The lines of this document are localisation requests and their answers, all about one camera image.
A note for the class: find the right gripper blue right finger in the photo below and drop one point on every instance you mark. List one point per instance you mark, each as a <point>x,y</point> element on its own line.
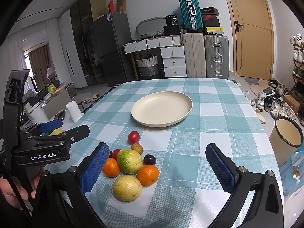
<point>223,167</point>

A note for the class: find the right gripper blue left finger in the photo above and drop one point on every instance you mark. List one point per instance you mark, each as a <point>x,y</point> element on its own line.
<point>91,166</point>

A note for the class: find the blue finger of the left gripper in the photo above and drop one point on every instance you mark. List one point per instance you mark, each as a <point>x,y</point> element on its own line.
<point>50,126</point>

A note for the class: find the orange tangerine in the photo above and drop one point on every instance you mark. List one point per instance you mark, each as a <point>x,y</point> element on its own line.
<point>148,175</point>
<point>111,168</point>

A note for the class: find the yellow wrinkled passion fruit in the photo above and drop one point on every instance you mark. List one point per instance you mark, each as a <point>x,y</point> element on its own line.
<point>127,188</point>

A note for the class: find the green yellow passion fruit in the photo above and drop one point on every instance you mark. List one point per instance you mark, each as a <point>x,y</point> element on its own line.
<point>129,161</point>

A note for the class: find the white paper roll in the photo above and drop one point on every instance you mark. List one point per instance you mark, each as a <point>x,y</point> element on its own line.
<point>74,111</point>

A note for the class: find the red cherry tomato near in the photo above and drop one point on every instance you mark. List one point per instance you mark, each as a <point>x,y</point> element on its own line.
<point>115,153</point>

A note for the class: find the red cherry tomato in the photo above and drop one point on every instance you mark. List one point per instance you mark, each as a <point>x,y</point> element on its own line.
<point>115,153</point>
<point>133,137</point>

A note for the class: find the teal checked tablecloth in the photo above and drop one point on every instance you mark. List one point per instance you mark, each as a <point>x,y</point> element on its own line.
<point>187,193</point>

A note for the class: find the brown longan far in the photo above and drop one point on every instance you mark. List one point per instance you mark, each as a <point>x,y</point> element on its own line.
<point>137,147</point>

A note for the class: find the red cherry tomato far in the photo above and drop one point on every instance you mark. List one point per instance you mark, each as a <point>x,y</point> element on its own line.
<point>133,137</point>

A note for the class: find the dark purple plum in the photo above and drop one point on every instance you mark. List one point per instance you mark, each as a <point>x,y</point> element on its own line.
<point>149,159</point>

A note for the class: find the cream bin black rim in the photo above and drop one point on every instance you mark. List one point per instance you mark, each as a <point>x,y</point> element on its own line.
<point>286,137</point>

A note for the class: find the cream round plate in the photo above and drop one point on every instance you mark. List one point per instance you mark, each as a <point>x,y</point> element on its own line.
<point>162,109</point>

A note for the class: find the black refrigerator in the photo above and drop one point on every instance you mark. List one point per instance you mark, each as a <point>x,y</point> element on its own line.
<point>110,33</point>

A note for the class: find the woven laundry basket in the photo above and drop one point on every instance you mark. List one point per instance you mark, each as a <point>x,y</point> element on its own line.
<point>148,66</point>

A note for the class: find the dark tall cabinet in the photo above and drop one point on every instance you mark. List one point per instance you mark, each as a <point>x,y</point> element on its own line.
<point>83,13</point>

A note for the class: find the silver aluminium suitcase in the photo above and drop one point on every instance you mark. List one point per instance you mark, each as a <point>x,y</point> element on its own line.
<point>217,56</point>

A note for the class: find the beige hard suitcase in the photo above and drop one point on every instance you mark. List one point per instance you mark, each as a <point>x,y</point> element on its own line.
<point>194,52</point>

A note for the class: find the white drawer desk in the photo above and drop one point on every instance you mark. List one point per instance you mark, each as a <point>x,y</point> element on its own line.
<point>168,49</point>

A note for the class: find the wooden shoe rack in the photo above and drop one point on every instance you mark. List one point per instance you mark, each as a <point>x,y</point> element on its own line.
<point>297,43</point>

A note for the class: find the stacked shoe boxes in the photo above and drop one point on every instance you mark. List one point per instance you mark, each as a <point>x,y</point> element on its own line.
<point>211,24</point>

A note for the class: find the wooden door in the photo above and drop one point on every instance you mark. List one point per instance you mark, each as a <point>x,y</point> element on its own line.
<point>252,37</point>

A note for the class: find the teal suitcase on top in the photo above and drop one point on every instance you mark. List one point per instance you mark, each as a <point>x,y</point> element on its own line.
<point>191,15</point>

